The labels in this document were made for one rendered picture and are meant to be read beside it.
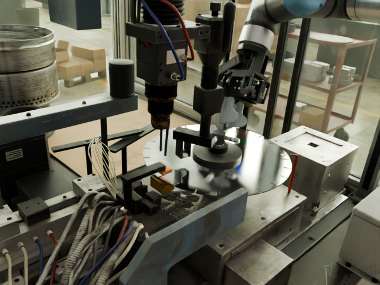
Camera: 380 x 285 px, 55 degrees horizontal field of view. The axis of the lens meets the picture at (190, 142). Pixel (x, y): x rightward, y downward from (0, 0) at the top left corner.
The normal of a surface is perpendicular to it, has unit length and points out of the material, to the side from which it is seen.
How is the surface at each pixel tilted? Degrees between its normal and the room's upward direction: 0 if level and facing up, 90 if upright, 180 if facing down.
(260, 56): 60
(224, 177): 0
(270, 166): 0
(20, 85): 90
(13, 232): 90
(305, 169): 90
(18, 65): 90
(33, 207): 0
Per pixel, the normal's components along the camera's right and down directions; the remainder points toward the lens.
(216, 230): 0.68, 0.36
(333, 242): 0.06, -0.90
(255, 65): -0.65, -0.25
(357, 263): -0.73, 0.26
